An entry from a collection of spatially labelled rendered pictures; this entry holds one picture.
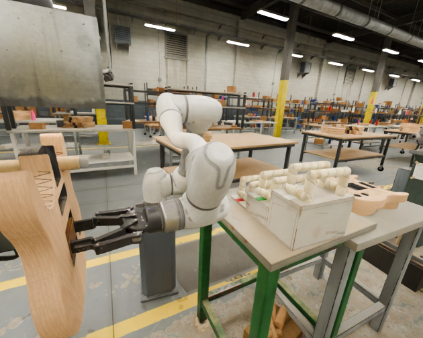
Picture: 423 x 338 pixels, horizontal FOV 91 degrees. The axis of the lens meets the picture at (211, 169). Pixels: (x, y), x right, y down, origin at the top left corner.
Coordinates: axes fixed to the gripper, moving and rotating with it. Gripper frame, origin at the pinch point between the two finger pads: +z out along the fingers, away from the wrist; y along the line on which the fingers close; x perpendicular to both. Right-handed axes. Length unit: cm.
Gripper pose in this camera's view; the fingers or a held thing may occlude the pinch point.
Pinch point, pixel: (73, 236)
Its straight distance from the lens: 60.9
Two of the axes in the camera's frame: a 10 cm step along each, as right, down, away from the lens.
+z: -8.9, 1.1, -4.4
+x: 0.7, -9.2, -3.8
